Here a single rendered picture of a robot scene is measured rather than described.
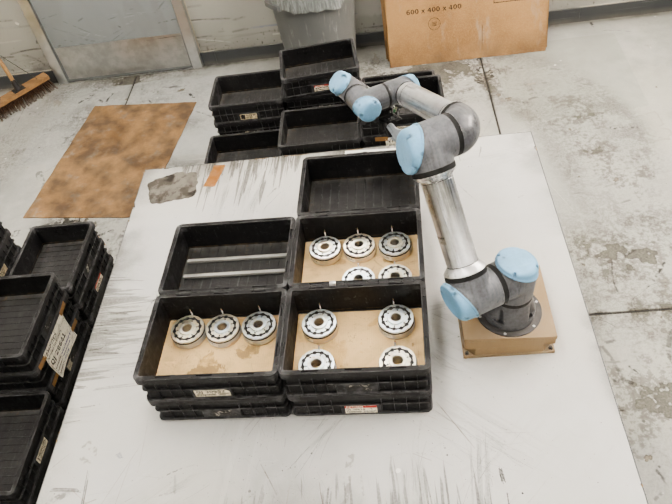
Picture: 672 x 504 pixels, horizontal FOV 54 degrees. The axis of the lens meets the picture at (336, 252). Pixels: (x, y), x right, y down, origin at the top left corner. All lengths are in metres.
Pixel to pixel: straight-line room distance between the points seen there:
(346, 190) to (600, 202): 1.58
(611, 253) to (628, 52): 1.74
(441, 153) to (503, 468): 0.82
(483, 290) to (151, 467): 1.04
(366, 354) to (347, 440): 0.24
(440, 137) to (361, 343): 0.62
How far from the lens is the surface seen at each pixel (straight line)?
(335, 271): 2.08
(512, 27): 4.57
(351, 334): 1.92
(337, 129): 3.40
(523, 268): 1.81
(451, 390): 1.95
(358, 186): 2.36
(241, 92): 3.85
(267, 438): 1.94
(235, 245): 2.25
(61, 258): 3.21
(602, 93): 4.28
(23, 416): 2.88
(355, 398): 1.83
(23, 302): 2.94
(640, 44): 4.77
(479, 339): 1.94
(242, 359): 1.94
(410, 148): 1.65
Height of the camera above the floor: 2.37
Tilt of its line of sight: 46 degrees down
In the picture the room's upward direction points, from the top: 11 degrees counter-clockwise
